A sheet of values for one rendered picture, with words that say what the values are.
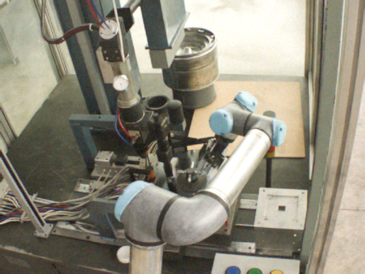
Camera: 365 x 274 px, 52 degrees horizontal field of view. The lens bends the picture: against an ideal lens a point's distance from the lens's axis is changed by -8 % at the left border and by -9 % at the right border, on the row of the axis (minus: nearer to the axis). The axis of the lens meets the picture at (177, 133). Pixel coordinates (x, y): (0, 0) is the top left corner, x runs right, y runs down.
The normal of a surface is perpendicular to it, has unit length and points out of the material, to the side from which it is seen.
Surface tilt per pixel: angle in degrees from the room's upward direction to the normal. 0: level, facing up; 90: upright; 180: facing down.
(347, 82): 90
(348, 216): 0
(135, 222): 65
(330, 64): 90
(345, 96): 90
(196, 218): 38
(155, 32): 90
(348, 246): 0
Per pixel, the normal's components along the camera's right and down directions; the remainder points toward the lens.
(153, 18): -0.24, 0.65
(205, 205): 0.15, -0.66
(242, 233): -0.15, -0.75
